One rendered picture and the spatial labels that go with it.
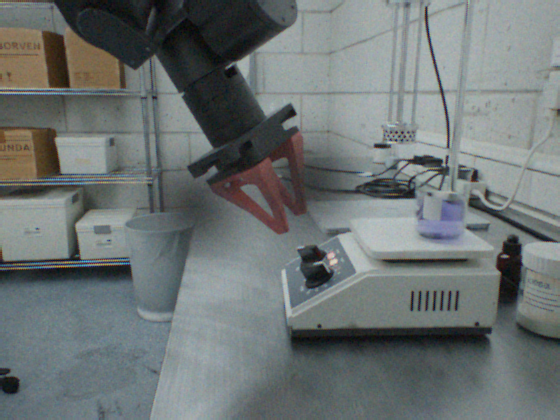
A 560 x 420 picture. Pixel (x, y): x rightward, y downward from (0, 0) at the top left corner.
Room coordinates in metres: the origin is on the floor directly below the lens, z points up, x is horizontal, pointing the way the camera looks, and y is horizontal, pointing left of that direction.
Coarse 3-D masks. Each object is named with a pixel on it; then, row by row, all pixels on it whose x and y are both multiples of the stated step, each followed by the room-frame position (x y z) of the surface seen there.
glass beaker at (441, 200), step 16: (416, 176) 0.47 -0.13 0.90; (432, 176) 0.44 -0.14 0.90; (448, 176) 0.44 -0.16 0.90; (464, 176) 0.44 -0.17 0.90; (416, 192) 0.46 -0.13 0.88; (432, 192) 0.44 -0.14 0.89; (448, 192) 0.44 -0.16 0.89; (464, 192) 0.44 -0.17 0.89; (416, 208) 0.46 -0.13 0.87; (432, 208) 0.44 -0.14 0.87; (448, 208) 0.44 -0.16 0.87; (464, 208) 0.44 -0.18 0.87; (416, 224) 0.46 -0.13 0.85; (432, 224) 0.44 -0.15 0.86; (448, 224) 0.44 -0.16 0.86; (464, 224) 0.45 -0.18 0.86; (432, 240) 0.44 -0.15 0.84; (448, 240) 0.44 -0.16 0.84
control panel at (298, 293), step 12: (336, 240) 0.52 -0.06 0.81; (336, 252) 0.49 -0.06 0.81; (288, 264) 0.53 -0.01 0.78; (300, 264) 0.51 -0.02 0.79; (336, 264) 0.46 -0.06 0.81; (348, 264) 0.45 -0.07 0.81; (288, 276) 0.50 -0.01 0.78; (300, 276) 0.48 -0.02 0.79; (336, 276) 0.43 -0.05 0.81; (348, 276) 0.42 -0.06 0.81; (288, 288) 0.47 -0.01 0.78; (300, 288) 0.45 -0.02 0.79; (324, 288) 0.42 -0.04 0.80; (300, 300) 0.42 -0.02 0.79
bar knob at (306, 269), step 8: (304, 264) 0.46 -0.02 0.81; (312, 264) 0.45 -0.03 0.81; (320, 264) 0.44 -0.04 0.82; (304, 272) 0.45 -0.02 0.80; (312, 272) 0.44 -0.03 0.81; (320, 272) 0.44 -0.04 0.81; (328, 272) 0.44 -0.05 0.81; (312, 280) 0.44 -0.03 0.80; (320, 280) 0.44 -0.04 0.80; (312, 288) 0.44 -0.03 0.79
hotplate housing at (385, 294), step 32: (352, 256) 0.46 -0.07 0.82; (352, 288) 0.41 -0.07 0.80; (384, 288) 0.41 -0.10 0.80; (416, 288) 0.42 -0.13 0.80; (448, 288) 0.42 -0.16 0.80; (480, 288) 0.42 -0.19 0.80; (288, 320) 0.41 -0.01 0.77; (320, 320) 0.41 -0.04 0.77; (352, 320) 0.41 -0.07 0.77; (384, 320) 0.41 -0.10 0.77; (416, 320) 0.42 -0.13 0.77; (448, 320) 0.42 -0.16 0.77; (480, 320) 0.42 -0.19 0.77
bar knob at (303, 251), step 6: (306, 246) 0.51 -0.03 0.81; (312, 246) 0.50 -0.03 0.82; (300, 252) 0.51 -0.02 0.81; (306, 252) 0.50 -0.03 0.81; (312, 252) 0.49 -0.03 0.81; (318, 252) 0.49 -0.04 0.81; (324, 252) 0.50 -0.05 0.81; (306, 258) 0.50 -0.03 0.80; (312, 258) 0.50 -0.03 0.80; (318, 258) 0.49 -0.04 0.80
